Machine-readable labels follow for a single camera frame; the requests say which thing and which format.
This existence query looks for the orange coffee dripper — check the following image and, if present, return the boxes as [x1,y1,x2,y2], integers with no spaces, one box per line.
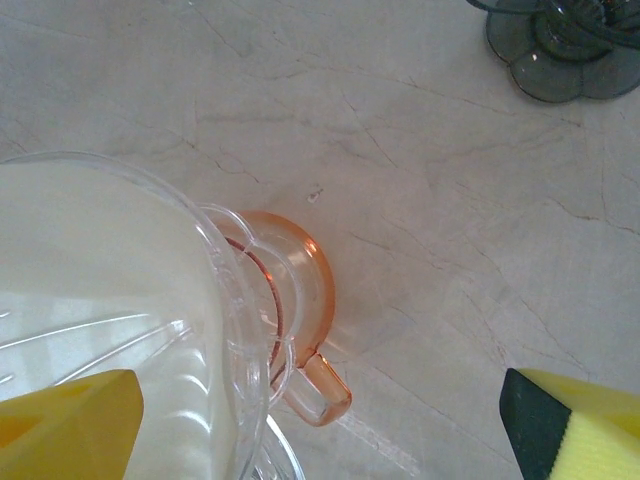
[199,209,354,432]

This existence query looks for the grey plastic coffee dripper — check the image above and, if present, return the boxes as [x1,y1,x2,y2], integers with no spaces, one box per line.
[466,0,640,105]

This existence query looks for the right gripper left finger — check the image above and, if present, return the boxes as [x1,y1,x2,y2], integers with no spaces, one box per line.
[0,368,147,480]

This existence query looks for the clear plastic coffee dripper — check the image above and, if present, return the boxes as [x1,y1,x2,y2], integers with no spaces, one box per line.
[0,149,307,480]

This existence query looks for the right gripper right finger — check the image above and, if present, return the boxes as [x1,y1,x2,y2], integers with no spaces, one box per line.
[499,366,640,480]

